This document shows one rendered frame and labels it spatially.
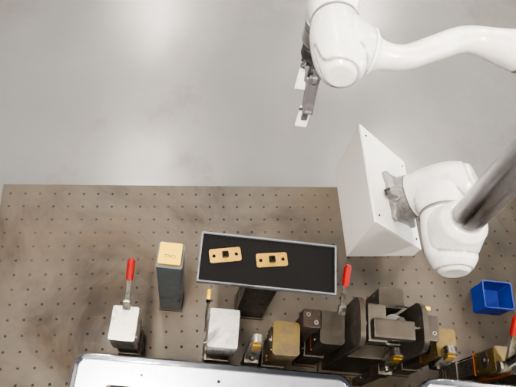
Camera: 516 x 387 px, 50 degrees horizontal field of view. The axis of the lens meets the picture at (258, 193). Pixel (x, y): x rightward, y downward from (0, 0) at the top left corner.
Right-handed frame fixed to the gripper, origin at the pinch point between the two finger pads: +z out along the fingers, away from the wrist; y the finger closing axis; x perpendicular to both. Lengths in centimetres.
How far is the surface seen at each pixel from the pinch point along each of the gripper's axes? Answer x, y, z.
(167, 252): 31, -34, 26
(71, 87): 99, 113, 122
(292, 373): -7, -57, 45
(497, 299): -88, -17, 68
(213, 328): 16, -50, 34
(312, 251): -8.4, -29.8, 25.1
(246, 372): 6, -57, 46
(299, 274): -4.7, -36.6, 26.2
